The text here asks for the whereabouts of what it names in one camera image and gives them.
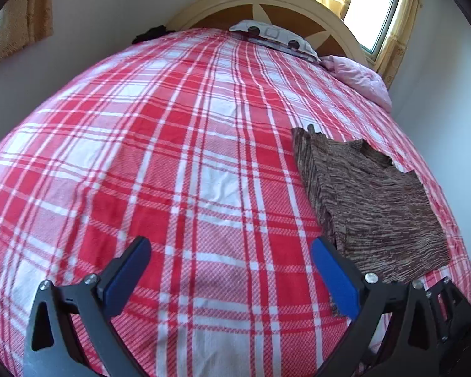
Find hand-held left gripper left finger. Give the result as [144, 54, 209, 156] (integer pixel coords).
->
[24, 236, 152, 377]

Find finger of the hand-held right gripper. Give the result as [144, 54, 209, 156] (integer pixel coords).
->
[426, 277, 471, 340]

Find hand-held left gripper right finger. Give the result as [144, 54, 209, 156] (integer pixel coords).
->
[312, 237, 444, 377]

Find brown knitted sweater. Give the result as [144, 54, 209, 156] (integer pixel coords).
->
[291, 123, 451, 285]

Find bed with red plaid sheet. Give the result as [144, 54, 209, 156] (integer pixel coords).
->
[0, 27, 471, 377]

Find pink pillow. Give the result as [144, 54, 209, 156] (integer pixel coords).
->
[321, 55, 393, 111]

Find black cloth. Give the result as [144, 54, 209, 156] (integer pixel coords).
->
[132, 25, 176, 45]

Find white patterned pillow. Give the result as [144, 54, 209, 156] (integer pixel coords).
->
[228, 20, 322, 63]

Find cream wooden headboard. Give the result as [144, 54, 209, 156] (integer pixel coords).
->
[168, 0, 371, 65]

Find window with metal frame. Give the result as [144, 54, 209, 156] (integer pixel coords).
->
[342, 0, 402, 56]

